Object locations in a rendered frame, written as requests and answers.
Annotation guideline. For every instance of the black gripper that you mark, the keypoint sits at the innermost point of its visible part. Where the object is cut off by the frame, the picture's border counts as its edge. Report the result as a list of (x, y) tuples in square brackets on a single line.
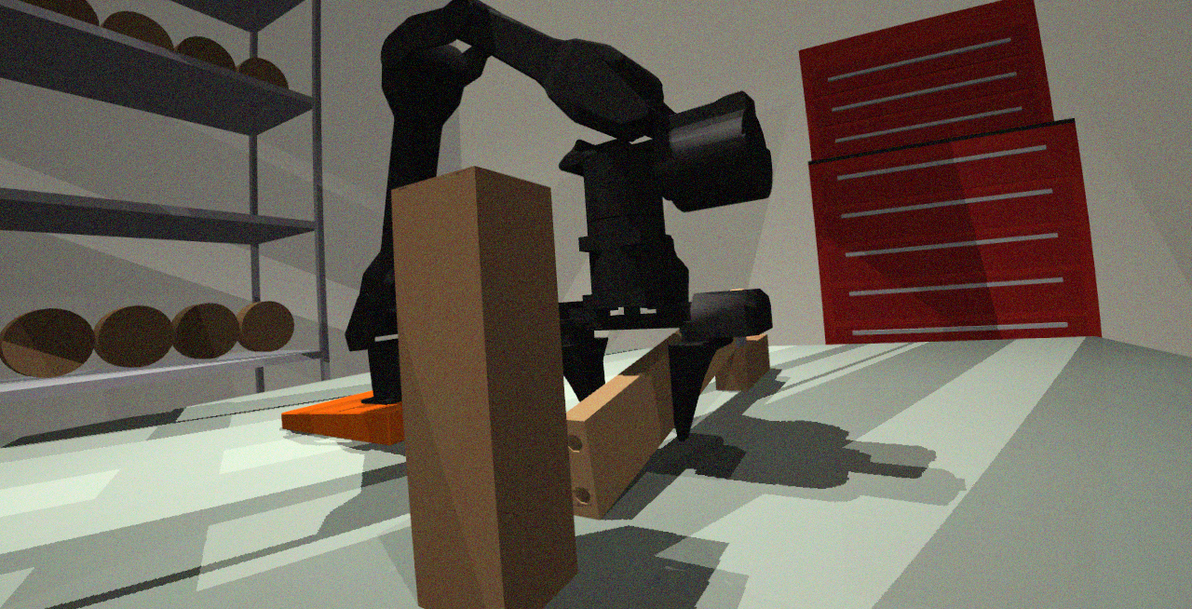
[(628, 263)]

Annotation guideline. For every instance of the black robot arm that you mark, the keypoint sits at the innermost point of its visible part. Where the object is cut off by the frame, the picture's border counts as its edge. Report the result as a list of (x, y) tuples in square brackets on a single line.
[(708, 156)]

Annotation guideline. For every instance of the long wooden rail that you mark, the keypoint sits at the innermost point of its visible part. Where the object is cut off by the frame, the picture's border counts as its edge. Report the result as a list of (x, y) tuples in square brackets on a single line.
[(615, 430)]

